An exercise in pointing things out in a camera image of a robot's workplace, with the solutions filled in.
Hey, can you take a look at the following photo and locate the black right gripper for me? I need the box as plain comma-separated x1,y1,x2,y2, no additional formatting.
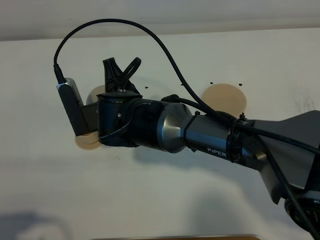
97,57,165,149

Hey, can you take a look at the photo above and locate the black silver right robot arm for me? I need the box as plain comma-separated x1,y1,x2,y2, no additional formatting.
97,58,320,240

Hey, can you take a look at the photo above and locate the beige left cup saucer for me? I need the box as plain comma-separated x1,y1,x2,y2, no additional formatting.
74,131,102,150

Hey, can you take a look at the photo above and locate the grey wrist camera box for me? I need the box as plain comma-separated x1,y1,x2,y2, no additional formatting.
57,78,98,136

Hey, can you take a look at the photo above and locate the beige teapot saucer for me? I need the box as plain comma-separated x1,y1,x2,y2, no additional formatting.
201,83,247,117

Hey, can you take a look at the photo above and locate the beige teapot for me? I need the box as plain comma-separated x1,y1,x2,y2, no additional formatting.
86,85,105,105

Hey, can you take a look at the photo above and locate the black camera cable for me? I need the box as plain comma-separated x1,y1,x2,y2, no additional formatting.
53,17,320,156

